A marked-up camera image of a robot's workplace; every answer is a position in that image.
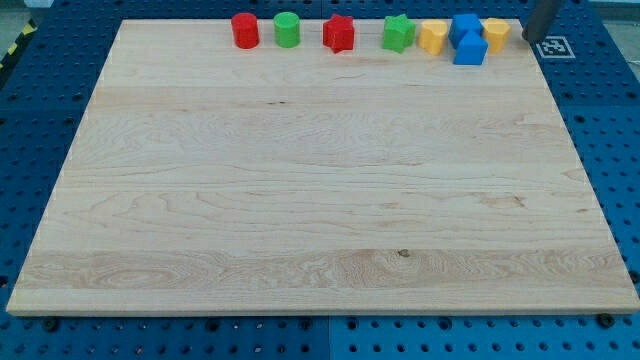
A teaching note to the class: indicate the blue cube block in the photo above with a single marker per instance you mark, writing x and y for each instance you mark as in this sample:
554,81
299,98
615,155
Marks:
462,24

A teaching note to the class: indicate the green star block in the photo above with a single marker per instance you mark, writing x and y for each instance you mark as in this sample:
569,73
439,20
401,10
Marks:
398,33

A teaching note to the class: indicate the red star block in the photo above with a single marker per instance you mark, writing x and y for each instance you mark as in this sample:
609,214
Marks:
339,33

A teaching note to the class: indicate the yellow hexagon block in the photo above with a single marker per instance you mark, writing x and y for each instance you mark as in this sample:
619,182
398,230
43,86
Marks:
496,33

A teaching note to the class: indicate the red cylinder block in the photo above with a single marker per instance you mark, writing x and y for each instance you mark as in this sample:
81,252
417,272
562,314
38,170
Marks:
245,30

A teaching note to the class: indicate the black bolt front right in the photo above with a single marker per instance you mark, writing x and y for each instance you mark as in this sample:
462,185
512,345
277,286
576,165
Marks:
605,320

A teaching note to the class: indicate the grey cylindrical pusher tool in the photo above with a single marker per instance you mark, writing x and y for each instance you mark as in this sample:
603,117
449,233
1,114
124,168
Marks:
540,20

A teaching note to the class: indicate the green cylinder block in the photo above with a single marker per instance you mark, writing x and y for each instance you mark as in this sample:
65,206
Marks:
286,29

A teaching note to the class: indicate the white fiducial marker tag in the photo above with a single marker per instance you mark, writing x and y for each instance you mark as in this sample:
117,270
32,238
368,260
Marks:
555,47

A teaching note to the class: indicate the wooden board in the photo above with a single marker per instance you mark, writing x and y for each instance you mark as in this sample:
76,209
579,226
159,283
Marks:
208,180

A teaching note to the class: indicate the yellow heart block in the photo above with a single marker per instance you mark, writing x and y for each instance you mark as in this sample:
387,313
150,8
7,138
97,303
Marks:
432,36

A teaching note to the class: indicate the blue triangular block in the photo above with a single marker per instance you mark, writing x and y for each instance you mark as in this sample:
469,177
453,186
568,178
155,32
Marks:
471,50

